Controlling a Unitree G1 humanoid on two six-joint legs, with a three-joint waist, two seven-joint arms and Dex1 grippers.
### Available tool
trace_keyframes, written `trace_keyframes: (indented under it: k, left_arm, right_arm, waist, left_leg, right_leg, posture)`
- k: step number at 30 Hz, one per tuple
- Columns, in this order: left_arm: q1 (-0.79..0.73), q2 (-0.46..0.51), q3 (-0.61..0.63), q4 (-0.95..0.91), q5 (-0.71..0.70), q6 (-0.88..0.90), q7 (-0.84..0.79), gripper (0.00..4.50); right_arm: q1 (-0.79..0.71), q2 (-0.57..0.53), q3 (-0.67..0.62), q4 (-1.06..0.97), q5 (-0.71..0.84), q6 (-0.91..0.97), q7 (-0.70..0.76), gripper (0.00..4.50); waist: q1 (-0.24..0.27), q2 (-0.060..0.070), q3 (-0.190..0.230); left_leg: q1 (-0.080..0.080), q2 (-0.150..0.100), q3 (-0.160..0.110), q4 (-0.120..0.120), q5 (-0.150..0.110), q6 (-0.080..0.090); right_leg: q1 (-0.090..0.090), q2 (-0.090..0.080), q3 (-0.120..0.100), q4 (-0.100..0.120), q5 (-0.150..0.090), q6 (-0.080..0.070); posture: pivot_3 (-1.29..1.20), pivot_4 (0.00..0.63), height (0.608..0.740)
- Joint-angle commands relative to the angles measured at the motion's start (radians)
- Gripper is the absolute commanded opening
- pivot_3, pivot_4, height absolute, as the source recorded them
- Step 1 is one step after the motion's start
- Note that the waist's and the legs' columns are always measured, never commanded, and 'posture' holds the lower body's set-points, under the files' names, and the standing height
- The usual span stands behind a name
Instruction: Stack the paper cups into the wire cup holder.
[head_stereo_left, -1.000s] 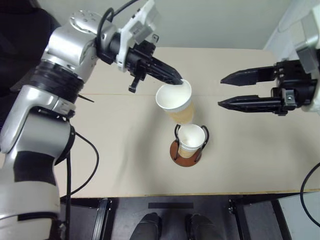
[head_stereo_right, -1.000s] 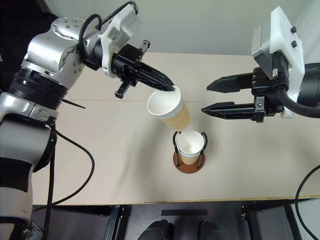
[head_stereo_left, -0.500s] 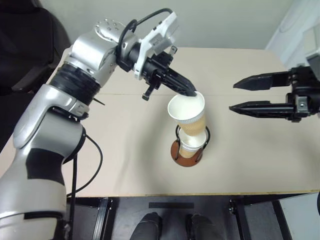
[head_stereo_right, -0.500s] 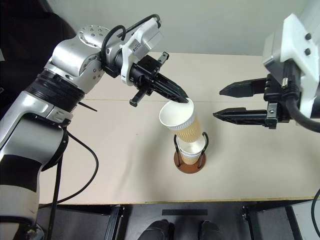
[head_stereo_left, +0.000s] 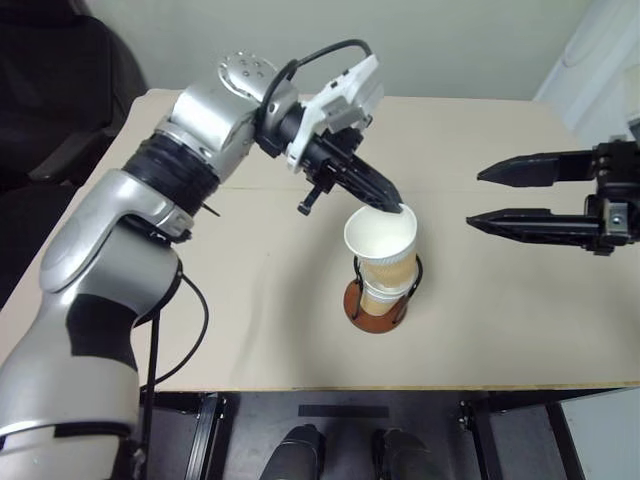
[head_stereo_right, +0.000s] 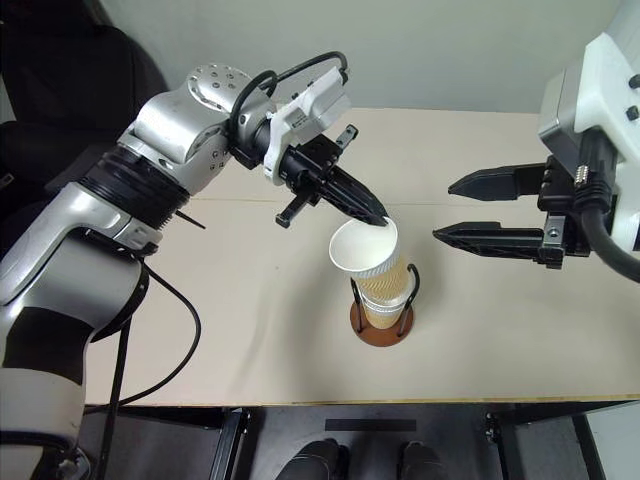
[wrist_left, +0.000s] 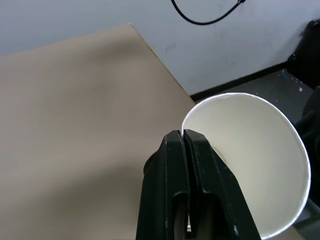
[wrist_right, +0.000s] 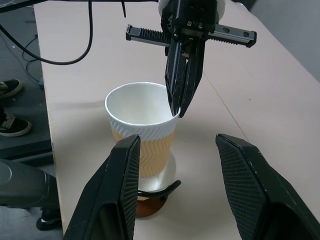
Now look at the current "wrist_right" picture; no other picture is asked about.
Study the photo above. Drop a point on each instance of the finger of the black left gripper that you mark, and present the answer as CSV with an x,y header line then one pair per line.
x,y
176,75
197,67

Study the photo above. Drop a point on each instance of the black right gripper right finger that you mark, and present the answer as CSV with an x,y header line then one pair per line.
x,y
255,195

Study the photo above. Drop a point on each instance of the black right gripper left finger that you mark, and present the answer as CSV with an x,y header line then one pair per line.
x,y
107,200

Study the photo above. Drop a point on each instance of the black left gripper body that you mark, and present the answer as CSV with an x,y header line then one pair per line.
x,y
195,15

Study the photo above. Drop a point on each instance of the white tan ribbed paper cup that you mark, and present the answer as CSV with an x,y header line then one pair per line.
x,y
155,155
167,175

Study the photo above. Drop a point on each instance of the black zip tie tail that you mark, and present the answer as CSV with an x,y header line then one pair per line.
x,y
123,8

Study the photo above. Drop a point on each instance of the dark grey robot body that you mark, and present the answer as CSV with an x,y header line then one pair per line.
x,y
22,185

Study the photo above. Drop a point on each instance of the black white sneaker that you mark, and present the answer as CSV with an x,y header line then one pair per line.
x,y
11,87
15,125

